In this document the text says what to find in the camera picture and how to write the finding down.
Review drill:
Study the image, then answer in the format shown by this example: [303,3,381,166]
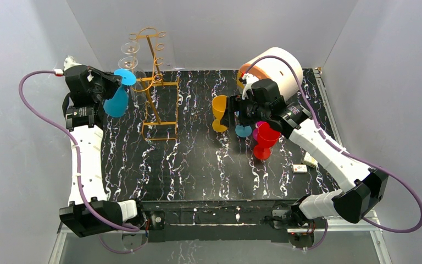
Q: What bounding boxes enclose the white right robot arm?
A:
[212,79,388,226]

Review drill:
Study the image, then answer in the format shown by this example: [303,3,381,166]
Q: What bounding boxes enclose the clear wine glass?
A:
[121,41,140,55]
[118,56,138,70]

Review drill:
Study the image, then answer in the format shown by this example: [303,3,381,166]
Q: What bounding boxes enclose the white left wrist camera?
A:
[54,56,80,76]

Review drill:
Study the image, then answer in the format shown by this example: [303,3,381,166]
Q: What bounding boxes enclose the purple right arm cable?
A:
[243,55,422,251]

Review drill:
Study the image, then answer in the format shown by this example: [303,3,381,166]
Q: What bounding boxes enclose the round drawer cabinet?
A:
[237,47,303,101]

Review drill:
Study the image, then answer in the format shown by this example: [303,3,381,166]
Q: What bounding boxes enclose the red plastic wine glass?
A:
[253,123,281,160]

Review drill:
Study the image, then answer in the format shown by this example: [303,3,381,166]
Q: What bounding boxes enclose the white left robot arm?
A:
[59,65,140,237]

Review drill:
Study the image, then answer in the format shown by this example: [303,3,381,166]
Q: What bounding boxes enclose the gold wire wine glass rack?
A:
[129,27,180,141]

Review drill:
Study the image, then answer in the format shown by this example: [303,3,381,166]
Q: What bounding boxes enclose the cream rectangular box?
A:
[302,152,318,168]

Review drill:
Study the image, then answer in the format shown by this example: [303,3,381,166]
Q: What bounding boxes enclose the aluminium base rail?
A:
[49,219,392,263]

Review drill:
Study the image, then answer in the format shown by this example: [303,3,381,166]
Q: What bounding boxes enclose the black marble table mat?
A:
[102,70,338,201]

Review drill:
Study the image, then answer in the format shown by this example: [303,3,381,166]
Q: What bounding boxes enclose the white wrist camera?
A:
[242,73,259,100]
[54,56,80,76]

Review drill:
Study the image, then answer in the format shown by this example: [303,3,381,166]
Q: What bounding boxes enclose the magenta plastic wine glass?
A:
[252,122,264,140]

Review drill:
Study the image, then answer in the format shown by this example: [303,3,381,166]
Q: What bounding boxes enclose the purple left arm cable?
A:
[18,70,150,255]

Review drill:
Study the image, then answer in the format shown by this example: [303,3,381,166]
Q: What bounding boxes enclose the small white box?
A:
[292,164,308,173]

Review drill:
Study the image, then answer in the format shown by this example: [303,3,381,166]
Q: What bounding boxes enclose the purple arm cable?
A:
[18,70,150,255]
[243,55,422,251]

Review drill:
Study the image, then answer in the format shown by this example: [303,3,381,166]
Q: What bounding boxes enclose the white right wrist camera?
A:
[242,73,259,100]

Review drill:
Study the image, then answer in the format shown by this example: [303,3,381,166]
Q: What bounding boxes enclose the light blue plastic wine glass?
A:
[235,125,253,138]

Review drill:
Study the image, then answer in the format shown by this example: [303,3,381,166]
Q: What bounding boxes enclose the orange plastic wine glass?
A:
[212,95,227,133]

